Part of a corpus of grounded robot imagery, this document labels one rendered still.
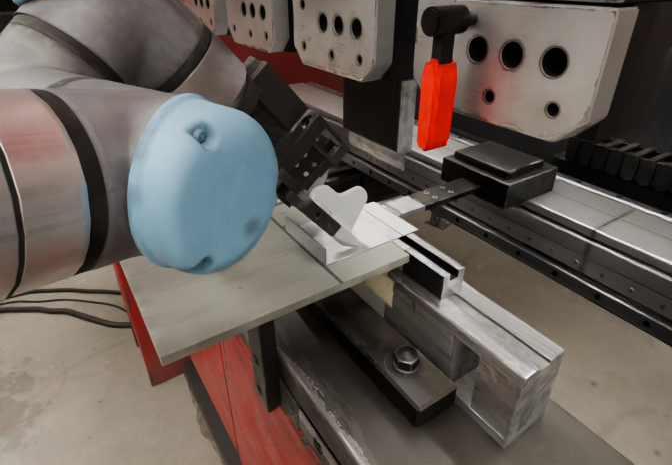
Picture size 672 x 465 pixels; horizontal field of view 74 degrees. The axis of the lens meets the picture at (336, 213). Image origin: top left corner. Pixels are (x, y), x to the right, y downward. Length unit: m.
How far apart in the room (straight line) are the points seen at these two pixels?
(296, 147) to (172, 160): 0.24
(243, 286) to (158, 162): 0.29
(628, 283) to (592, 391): 1.24
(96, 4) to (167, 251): 0.19
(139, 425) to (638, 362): 1.75
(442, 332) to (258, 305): 0.19
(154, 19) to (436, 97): 0.19
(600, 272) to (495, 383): 0.26
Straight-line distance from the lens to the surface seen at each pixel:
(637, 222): 0.69
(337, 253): 0.48
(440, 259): 0.49
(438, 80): 0.32
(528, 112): 0.32
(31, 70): 0.30
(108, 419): 1.74
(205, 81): 0.35
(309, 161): 0.42
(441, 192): 0.62
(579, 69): 0.30
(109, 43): 0.32
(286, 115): 0.40
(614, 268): 0.65
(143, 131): 0.19
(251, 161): 0.20
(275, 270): 0.46
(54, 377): 1.95
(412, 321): 0.51
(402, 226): 0.53
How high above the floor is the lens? 1.27
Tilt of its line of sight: 29 degrees down
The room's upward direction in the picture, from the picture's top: straight up
